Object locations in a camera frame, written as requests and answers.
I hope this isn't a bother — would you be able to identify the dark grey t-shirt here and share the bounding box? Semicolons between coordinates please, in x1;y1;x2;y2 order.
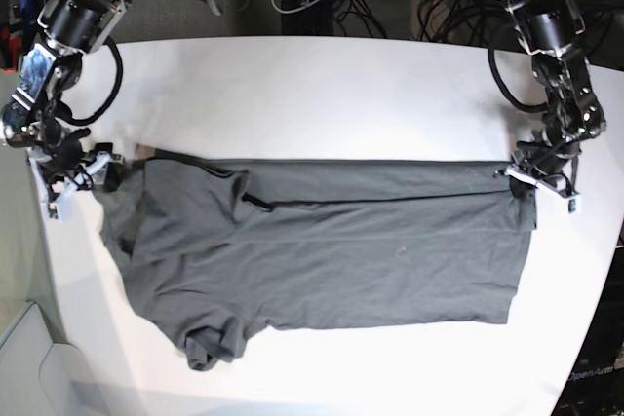
96;156;537;371

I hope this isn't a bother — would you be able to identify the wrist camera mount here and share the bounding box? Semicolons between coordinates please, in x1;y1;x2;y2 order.
28;142;126;221
492;142;584;216

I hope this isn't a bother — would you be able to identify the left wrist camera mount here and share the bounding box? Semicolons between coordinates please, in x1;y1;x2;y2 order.
492;142;584;216

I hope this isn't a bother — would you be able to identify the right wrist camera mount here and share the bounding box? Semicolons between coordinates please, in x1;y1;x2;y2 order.
28;142;126;221

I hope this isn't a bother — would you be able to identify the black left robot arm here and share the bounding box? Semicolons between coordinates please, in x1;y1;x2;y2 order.
487;0;606;214

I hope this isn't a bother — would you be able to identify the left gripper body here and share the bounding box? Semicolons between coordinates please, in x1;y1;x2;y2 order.
492;140;584;215

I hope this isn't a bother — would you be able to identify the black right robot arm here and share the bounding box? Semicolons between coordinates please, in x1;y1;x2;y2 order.
1;0;134;219

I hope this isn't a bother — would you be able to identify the red and black clamp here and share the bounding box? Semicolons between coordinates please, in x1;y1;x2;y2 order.
1;23;22;73

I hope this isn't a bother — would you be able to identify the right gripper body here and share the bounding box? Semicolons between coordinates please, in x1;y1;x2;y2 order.
28;142;126;221

